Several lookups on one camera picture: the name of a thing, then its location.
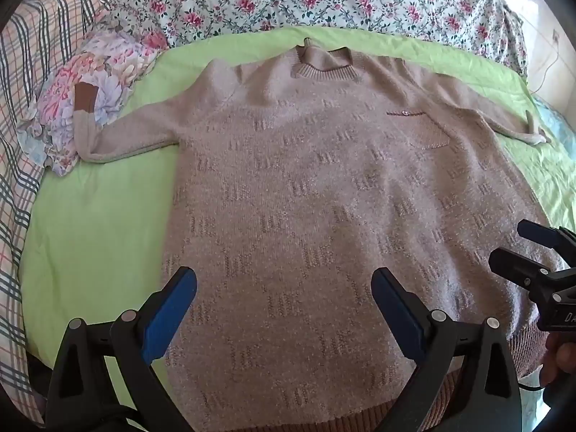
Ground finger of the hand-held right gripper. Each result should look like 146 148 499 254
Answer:
517 219 576 253
488 247 553 298

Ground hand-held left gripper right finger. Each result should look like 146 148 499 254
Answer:
370 266 525 432

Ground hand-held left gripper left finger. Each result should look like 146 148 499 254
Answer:
45 266 199 432

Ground beige knitted sweater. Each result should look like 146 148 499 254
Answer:
72 38 563 432

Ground person's right hand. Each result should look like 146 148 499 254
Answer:
539 332 576 388

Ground light green bed sheet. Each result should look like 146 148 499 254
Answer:
18 24 576 432

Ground light blue patterned sheet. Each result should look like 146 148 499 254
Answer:
535 98 576 156

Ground pastel floral pillow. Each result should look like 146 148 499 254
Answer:
18 31 169 176

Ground plaid checked blanket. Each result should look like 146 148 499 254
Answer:
0 0 122 424

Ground white wall cable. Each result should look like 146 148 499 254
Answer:
530 47 561 96

